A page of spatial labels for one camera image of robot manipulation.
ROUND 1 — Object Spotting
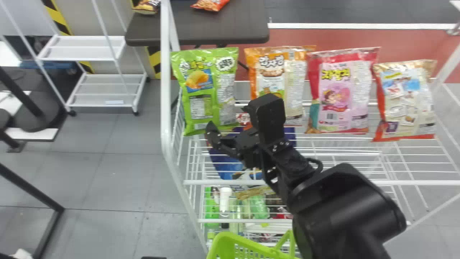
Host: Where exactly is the gold snack packet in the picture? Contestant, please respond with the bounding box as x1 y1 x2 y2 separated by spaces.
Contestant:
372 59 438 142

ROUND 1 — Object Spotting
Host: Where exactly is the green basket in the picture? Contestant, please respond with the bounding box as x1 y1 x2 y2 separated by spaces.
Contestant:
206 231 302 259

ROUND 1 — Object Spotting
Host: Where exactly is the black cable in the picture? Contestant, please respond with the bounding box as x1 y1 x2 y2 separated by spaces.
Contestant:
304 158 324 180

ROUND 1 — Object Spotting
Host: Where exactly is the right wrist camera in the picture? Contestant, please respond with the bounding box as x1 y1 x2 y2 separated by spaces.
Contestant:
247 94 287 145

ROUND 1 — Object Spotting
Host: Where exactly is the green snack packet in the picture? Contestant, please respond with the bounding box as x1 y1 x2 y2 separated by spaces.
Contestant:
170 47 240 137

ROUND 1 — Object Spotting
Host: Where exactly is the white shelf trolley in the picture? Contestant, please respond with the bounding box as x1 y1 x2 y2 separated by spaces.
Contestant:
0 0 148 116

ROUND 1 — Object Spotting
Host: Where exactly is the yellow black striped post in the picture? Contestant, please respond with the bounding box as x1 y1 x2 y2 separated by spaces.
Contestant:
146 46 162 80
41 0 95 74

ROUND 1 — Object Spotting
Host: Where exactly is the white wire rack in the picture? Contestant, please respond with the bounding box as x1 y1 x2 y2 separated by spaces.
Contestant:
160 0 460 259

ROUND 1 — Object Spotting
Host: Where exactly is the white bottle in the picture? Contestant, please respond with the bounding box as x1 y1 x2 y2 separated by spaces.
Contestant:
219 187 233 229

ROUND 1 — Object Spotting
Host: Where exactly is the small orange snack packet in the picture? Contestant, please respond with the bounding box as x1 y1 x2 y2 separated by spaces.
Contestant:
190 0 231 12

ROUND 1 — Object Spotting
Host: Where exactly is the red pink snack packet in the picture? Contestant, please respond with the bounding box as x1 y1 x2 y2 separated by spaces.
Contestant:
305 47 381 135

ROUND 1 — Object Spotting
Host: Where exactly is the blue snack packet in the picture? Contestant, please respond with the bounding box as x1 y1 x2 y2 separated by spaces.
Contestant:
208 124 297 181

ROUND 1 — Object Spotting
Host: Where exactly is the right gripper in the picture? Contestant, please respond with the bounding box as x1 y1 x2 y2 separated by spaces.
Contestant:
204 121 263 169

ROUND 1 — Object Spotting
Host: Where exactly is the dark side table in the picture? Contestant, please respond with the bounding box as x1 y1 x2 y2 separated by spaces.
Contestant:
124 0 270 49

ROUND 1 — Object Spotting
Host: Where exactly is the brown yellow snack packet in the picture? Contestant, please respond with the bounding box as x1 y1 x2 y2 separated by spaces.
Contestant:
132 0 161 15

